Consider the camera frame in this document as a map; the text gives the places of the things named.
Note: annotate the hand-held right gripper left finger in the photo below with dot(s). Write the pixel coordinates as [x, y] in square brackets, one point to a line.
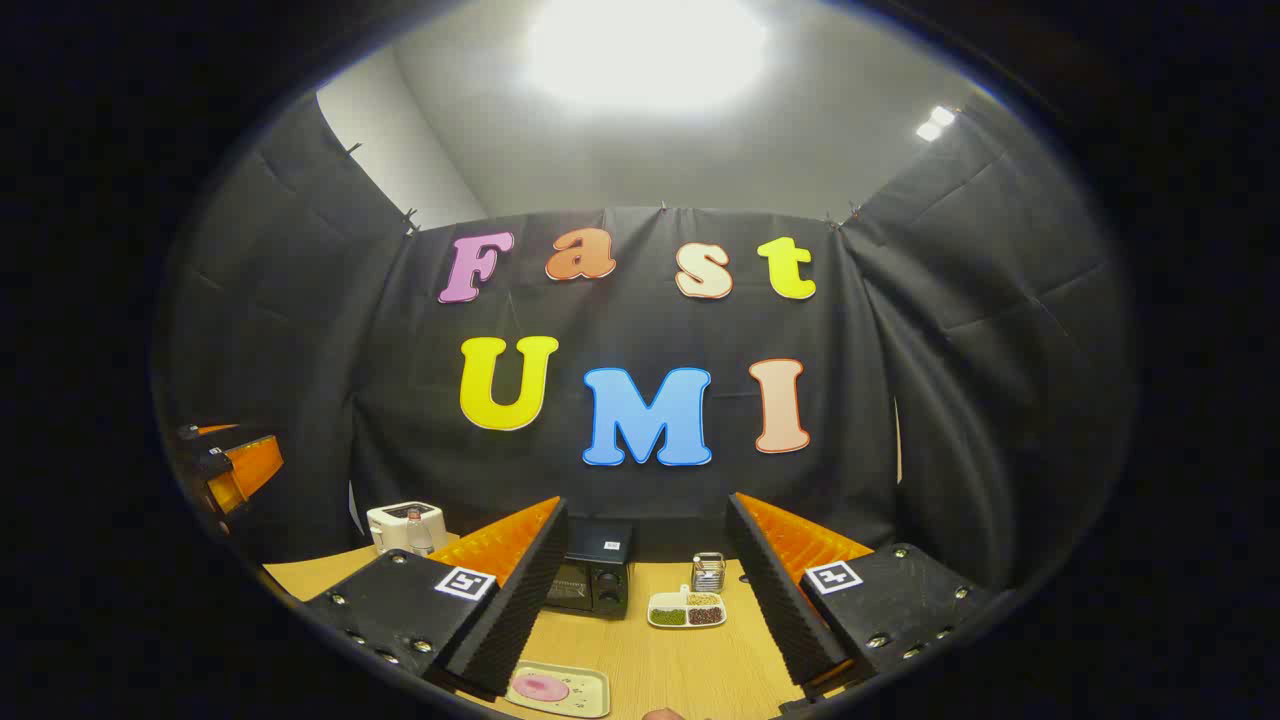
[520, 610]

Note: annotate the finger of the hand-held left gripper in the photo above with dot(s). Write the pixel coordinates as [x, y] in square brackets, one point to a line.
[215, 429]
[255, 468]

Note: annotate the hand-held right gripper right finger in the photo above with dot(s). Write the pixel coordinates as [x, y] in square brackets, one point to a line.
[785, 600]

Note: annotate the pink ham slice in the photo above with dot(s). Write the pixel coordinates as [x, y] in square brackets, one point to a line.
[540, 687]

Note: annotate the black electric oven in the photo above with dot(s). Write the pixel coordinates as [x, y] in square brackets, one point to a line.
[600, 545]

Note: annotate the cream rectangular plate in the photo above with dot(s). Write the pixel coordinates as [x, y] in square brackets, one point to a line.
[588, 692]

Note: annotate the dark red beans pile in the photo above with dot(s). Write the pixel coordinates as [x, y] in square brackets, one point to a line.
[705, 615]

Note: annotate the white divided dish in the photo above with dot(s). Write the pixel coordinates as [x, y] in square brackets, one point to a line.
[668, 600]

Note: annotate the green mung beans pile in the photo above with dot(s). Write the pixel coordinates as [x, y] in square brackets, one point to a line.
[669, 617]

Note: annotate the white toaster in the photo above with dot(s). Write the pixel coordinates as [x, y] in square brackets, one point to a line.
[392, 522]

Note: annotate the black backdrop cloth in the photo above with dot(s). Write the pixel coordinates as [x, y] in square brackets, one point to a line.
[900, 330]

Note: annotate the small ceiling light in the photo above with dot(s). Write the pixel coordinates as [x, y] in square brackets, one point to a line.
[936, 123]

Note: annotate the large ceiling light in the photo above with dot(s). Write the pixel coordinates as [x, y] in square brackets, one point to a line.
[645, 45]

